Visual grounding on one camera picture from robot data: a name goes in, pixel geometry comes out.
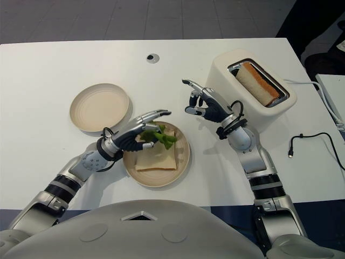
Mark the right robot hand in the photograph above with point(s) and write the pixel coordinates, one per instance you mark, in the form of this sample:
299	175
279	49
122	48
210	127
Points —
213	108

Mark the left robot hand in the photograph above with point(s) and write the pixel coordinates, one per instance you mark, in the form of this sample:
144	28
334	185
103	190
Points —
126	137

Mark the green lettuce leaf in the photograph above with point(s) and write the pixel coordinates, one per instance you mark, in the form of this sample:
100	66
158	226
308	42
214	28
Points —
161	136

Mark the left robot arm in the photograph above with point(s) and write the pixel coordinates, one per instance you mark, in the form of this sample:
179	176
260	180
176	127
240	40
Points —
64	180

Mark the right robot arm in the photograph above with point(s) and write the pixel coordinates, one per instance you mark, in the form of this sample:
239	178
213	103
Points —
258	162

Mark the cream toaster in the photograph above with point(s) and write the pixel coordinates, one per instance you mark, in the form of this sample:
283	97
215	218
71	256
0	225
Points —
223	78

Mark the bread slice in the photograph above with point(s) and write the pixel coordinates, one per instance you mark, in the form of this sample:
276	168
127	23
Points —
156	159
256	81

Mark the cream plate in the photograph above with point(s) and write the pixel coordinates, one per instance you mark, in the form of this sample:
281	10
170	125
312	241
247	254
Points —
99	106
161	176

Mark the robot body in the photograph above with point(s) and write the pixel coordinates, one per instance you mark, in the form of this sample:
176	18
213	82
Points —
134	234

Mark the person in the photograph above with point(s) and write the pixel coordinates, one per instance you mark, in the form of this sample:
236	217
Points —
318	29

